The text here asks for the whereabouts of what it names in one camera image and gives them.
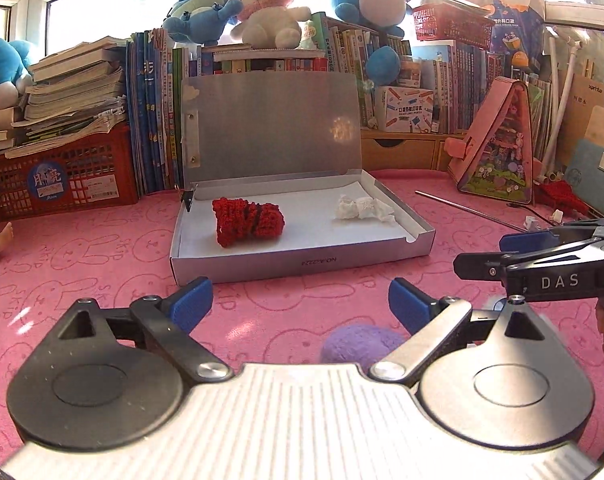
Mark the metal straw rod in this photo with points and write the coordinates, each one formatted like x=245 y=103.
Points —
x=468 y=210

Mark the blue elephant plush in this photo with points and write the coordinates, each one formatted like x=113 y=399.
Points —
x=200 y=21

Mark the stack of books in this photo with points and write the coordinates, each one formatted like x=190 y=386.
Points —
x=69 y=90

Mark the row of upright books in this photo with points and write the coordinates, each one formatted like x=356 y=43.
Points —
x=459 y=75

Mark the blue notebook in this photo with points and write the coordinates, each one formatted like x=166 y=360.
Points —
x=585 y=174

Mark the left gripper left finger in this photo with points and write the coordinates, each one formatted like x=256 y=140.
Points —
x=104 y=378

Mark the blue cat plush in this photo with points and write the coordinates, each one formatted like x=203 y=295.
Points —
x=14 y=71

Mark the red knitted scrunchie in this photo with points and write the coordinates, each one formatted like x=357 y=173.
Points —
x=238 y=220

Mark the purple fluffy scrunchie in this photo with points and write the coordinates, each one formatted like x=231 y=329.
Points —
x=361 y=344

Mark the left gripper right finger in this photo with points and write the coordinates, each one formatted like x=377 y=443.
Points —
x=502 y=379

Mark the large blue round plush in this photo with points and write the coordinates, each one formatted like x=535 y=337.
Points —
x=372 y=10

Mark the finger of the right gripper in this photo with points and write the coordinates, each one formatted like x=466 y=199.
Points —
x=533 y=241
x=480 y=266

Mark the pink triangular toy house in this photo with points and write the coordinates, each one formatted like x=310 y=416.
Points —
x=495 y=157

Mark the small crumpled paper piece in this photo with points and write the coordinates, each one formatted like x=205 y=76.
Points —
x=532 y=224

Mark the white pipe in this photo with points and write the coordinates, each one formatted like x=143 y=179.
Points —
x=559 y=100

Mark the white label printer box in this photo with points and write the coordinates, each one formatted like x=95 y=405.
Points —
x=403 y=110

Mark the cream bunny plush pink hat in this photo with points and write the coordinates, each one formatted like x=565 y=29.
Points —
x=270 y=24

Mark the red plastic basket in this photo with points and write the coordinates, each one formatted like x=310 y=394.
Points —
x=92 y=172

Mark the red upper basket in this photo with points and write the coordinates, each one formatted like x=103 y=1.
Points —
x=444 y=21

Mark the silver open cardboard box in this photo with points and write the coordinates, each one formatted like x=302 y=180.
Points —
x=300 y=157

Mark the wooden drawer shelf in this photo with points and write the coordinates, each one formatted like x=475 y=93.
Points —
x=394 y=150

